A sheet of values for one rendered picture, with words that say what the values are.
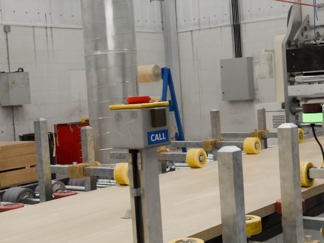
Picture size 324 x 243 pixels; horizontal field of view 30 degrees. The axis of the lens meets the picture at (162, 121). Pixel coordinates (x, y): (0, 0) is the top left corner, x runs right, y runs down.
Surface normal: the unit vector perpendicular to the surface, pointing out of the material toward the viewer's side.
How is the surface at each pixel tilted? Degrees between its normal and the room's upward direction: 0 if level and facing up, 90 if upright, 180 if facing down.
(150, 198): 90
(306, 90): 90
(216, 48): 90
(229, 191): 90
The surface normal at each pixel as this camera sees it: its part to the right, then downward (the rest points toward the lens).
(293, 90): -0.62, 0.08
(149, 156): 0.78, -0.02
